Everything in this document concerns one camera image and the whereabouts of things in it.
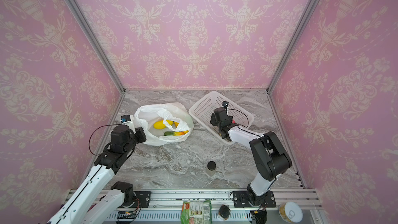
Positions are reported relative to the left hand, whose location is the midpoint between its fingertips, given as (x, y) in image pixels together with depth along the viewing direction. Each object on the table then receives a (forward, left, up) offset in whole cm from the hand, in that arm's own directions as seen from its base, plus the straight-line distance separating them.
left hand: (145, 128), depth 80 cm
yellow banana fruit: (+6, -15, -5) cm, 17 cm away
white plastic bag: (+9, +2, -2) cm, 10 cm away
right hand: (+15, -40, -8) cm, 44 cm away
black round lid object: (-34, -40, -9) cm, 53 cm away
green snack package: (-34, -28, -15) cm, 47 cm away
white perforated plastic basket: (+23, -28, -15) cm, 39 cm away
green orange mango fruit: (+5, -12, -13) cm, 18 cm away
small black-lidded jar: (-16, -35, -8) cm, 39 cm away
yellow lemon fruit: (+11, -3, -14) cm, 18 cm away
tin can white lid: (-34, -68, -10) cm, 77 cm away
